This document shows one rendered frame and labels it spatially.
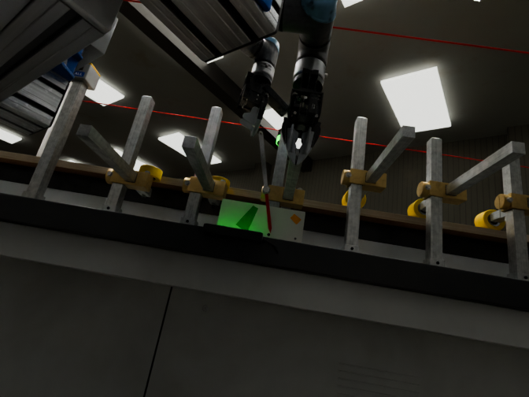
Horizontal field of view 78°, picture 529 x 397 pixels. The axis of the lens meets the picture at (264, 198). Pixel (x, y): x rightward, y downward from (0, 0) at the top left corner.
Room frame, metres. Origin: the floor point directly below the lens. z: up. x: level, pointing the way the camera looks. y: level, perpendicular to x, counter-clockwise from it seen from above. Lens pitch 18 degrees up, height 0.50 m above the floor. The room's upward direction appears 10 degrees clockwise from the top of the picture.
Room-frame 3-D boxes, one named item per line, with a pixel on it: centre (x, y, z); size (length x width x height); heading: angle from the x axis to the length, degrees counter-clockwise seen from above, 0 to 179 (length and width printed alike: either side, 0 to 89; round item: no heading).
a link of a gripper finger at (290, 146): (0.65, -0.04, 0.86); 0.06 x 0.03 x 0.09; 177
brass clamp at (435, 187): (0.96, -0.55, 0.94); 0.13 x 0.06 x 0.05; 87
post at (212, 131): (1.00, 0.22, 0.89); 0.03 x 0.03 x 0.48; 87
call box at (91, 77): (1.03, 0.73, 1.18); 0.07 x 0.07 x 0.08; 87
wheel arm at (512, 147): (0.89, -0.57, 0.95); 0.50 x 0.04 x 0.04; 177
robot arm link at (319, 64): (0.65, -0.06, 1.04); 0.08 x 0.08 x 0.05
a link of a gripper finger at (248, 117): (0.89, 0.08, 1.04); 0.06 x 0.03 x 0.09; 107
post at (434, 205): (0.96, -0.53, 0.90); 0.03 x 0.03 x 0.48; 87
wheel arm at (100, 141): (0.92, 0.43, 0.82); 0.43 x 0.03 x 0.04; 177
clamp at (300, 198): (0.99, -0.06, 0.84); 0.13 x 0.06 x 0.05; 87
